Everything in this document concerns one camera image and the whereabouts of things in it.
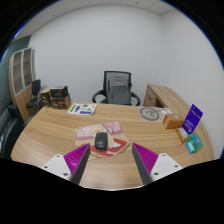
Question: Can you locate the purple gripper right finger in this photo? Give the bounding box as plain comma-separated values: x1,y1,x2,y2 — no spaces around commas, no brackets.
131,142,184,185

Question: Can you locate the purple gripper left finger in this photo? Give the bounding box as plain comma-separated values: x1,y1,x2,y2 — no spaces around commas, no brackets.
40,142,92,186

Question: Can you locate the black computer mouse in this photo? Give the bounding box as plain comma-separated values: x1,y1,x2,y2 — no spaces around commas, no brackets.
95,132,108,151

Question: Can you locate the pink red mouse pad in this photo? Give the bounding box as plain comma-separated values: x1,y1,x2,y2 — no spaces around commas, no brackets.
75,121,130,158

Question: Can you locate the wooden office desk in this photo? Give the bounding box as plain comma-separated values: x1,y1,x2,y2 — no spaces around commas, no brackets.
10,83,216,191

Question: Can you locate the small tan box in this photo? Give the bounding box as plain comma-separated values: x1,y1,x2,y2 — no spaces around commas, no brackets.
176,128,189,143

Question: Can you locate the small blue box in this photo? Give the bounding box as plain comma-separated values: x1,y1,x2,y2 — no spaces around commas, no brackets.
186,141,195,154

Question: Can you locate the orange-brown box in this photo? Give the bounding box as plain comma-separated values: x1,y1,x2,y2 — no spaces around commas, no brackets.
163,114,184,129

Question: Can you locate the white green paper sheet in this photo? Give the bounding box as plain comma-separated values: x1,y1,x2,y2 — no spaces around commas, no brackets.
68,103,97,115

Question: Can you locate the green book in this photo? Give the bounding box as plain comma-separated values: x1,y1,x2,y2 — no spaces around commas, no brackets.
189,132,203,152

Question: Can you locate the brown cardboard boxes stack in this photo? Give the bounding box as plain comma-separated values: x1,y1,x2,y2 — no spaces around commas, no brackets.
40,85,71,109

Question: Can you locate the purple standing card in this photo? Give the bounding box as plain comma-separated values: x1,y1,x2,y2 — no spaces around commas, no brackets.
182,105,203,134

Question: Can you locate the black side chair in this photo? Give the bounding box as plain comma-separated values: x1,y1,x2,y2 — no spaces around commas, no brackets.
26,79,41,110

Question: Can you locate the black mesh office chair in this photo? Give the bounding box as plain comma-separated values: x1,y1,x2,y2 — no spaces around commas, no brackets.
92,71,141,106

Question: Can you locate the black sofa armchair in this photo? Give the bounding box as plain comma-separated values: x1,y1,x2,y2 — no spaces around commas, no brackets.
0,105,25,160

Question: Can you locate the wooden bookshelf cabinet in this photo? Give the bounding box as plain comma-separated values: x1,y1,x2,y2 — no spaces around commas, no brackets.
8,48,36,121

